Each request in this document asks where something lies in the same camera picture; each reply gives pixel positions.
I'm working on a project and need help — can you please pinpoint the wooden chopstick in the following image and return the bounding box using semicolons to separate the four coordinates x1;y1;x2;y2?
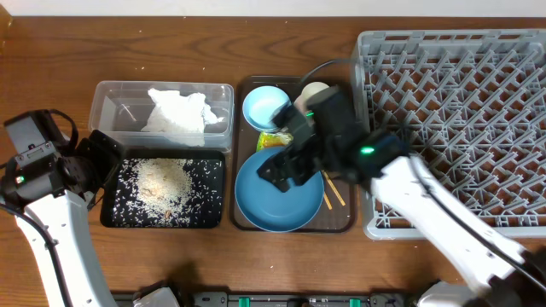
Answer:
323;193;333;211
322;171;346;206

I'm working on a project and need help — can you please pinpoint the brown serving tray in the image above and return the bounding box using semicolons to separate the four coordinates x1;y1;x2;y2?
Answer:
231;76;357;234

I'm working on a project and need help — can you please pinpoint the light blue small bowl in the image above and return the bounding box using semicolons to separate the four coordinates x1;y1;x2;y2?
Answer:
242;85;290;132

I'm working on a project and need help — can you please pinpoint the yellow green snack wrapper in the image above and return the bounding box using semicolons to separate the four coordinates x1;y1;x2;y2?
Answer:
256;131;293;152

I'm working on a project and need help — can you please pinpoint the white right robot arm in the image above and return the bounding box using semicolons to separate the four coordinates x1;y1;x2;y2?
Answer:
257;87;545;306

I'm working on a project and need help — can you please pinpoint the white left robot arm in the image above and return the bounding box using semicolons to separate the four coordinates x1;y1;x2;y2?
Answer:
1;130;122;306

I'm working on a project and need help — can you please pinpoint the white napkin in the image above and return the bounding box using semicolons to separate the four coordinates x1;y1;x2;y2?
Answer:
142;89;224;147

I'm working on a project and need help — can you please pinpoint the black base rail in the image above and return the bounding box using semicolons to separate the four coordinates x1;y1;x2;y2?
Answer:
175;292;407;307

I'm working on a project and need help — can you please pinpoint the pile of rice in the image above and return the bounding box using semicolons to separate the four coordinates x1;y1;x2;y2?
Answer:
113;157;224;227

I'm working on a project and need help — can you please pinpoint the grey dishwasher rack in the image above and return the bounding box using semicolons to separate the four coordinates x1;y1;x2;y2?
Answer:
351;29;545;238

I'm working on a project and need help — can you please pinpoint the clear plastic bin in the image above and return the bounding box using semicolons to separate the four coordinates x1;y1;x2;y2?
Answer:
89;81;235;152

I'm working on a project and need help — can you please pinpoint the cream cup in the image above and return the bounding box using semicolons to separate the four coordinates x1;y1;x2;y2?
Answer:
298;82;329;101

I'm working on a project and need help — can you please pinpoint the dark blue plate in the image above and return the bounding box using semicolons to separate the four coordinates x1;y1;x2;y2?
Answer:
235;147;324;233

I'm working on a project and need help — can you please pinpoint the black tray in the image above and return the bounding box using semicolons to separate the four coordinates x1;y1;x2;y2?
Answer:
99;148;226;229

